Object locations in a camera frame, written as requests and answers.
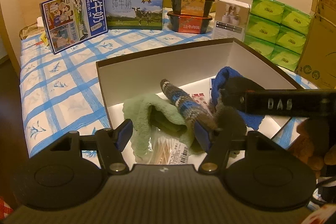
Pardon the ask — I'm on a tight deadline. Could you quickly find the green fuzzy cloth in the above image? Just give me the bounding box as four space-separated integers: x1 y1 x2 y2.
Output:
122 94 203 163

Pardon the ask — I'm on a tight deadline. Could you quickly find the cotton swabs plastic bag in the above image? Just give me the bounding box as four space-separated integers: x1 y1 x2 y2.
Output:
141 130 189 165

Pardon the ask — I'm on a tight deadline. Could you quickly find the striped brown blue knit sock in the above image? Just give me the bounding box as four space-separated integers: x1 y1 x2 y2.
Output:
160 79 217 131

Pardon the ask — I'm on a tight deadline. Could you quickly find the blue terry towel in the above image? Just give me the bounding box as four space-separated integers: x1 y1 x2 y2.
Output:
211 67 264 125

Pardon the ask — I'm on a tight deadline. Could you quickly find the grey fuzzy sock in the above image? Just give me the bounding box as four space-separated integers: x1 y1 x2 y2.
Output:
215 95 265 136

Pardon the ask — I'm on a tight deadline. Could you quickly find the blue white sachet packet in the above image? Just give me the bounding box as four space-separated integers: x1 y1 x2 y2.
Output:
191 93 210 109

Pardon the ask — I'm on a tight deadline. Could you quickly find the person right hand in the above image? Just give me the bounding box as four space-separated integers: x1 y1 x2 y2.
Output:
288 118 335 178

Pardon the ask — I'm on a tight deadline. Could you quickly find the large cardboard box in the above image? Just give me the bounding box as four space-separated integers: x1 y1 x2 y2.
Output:
295 0 336 89

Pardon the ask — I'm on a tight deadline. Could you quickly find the dark brown storage box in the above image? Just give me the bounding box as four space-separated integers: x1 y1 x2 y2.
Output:
96 37 305 166

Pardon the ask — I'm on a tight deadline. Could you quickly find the blue white checked tablecloth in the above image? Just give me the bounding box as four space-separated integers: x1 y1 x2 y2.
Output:
21 19 313 156

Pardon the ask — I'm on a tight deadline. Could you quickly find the green tissue packs bundle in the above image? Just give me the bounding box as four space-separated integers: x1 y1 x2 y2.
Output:
244 0 312 72

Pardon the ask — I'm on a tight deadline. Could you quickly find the white small appliance box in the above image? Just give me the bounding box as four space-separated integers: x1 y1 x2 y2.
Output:
212 0 250 42

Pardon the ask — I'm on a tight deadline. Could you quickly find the red white checked cloth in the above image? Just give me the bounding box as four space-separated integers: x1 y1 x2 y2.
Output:
0 197 13 221

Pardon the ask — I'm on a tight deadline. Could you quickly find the red instant noodle bowl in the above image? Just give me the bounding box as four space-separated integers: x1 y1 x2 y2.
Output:
167 11 213 34

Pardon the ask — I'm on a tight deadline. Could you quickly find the blue milk carton box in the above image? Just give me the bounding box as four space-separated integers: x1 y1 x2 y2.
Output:
39 0 108 55

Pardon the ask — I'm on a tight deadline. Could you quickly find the cow picture milk box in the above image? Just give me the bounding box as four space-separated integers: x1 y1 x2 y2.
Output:
105 0 163 30

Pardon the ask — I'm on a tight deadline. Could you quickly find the orange instant noodle bowl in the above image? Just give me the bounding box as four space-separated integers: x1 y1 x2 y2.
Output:
171 0 215 17

